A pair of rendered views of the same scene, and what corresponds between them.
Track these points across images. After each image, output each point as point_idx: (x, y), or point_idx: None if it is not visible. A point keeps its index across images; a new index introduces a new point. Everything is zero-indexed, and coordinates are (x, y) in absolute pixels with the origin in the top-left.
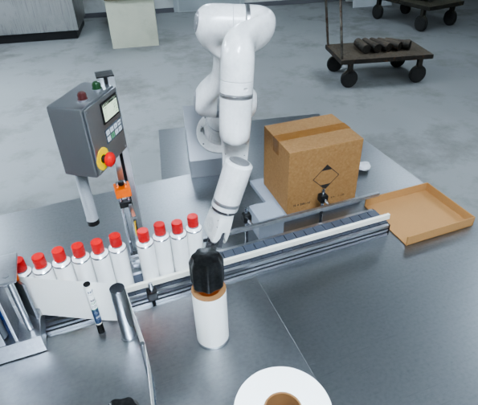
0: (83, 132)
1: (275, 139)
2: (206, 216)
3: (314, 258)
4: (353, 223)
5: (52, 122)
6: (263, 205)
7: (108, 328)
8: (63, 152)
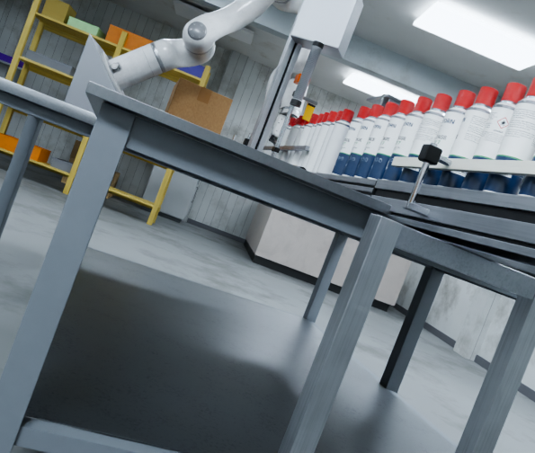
0: (357, 21)
1: (204, 89)
2: (277, 126)
3: None
4: None
5: (355, 4)
6: None
7: None
8: (346, 30)
